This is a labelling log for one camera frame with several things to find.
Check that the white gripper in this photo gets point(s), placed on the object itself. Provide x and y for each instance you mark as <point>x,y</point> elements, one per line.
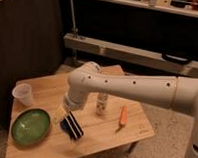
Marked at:
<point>72,104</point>

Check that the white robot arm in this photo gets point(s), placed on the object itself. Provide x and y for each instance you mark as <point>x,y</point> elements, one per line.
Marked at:
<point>177,93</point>

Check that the white ceramic cup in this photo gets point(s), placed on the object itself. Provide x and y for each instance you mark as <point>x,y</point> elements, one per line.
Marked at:
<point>23,93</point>

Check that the white small bottle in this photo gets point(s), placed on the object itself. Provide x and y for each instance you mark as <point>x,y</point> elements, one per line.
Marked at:
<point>101,103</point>

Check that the black white striped sponge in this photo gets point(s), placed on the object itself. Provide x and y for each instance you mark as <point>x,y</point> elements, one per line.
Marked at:
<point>70,125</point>

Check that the wooden table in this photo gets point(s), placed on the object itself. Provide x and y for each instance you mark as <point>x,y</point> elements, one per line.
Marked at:
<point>99,132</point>

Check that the green bowl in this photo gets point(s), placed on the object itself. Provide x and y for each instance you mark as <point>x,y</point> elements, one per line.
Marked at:
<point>30,127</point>

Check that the metal stand pole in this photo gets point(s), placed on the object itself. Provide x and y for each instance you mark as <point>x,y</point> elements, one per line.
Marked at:
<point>74,28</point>

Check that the upper shelf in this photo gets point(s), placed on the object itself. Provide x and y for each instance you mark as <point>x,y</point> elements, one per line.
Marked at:
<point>154,6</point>

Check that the long grey case with handle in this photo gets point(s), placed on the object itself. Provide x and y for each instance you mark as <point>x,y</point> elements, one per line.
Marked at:
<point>129,54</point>

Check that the black case handle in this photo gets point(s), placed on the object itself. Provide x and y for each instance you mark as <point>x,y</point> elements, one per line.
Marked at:
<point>180,61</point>

